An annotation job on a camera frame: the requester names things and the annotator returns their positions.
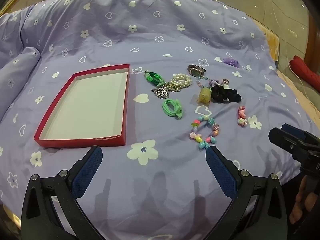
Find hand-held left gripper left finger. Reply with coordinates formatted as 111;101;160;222
21;145;105;240

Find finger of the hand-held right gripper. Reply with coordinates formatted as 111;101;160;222
268;127;313;159
281;123;320;145

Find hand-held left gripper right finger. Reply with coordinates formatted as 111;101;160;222
205;145;288;240

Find pink hair clip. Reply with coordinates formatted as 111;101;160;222
237;106;248;127

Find colourful chunky bead bracelet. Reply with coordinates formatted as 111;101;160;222
189;116;221;151

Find red shallow box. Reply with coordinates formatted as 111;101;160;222
34;64;130;147

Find black scrunchie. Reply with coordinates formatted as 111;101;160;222
210;85;242;103

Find green hair tie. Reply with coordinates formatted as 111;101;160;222
162;98;187;119

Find silver wristwatch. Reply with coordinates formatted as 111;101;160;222
187;64;207;77

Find green braided bracelet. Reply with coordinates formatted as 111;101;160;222
144;72;166;87

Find person's right hand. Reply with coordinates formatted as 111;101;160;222
289;179;308;225

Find red cushion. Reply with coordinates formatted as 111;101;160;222
289;55;320;92

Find purple flower hair accessory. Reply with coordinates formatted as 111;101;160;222
222;57;241;68

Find purple floral blanket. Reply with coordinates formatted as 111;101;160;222
0;0;319;240

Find thin pastel bead bracelet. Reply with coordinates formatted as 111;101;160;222
196;76;212;88

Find silver chain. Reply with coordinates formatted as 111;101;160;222
151;83;179;100

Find white pearl bracelet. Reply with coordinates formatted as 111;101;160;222
170;74;192;89

